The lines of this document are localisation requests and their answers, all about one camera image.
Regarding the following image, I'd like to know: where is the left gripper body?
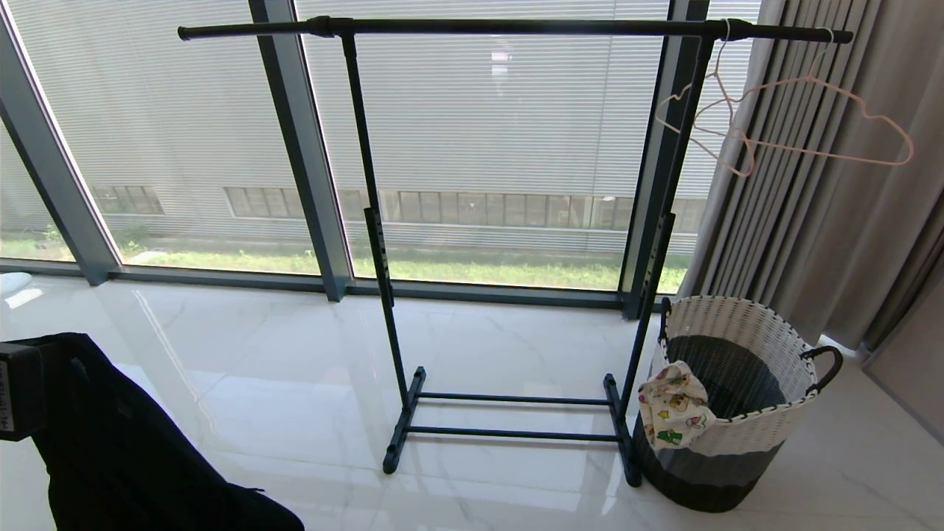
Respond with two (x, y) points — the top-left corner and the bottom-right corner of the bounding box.
(0, 341), (46, 443)

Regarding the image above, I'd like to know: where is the black garment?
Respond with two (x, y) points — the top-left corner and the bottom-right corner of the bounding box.
(29, 332), (305, 531)

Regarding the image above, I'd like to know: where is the pink clothes hanger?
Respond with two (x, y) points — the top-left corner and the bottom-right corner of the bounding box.
(726, 28), (915, 167)
(654, 21), (758, 178)

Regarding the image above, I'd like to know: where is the black clothes rack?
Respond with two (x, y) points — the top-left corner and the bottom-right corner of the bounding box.
(177, 16), (855, 487)

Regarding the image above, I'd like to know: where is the white laundry basket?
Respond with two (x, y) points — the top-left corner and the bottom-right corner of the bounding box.
(633, 295), (844, 513)

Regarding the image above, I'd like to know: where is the cream printed garment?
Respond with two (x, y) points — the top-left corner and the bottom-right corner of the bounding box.
(638, 361), (716, 451)

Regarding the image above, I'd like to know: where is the beige curtain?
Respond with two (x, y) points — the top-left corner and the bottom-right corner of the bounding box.
(678, 0), (944, 351)

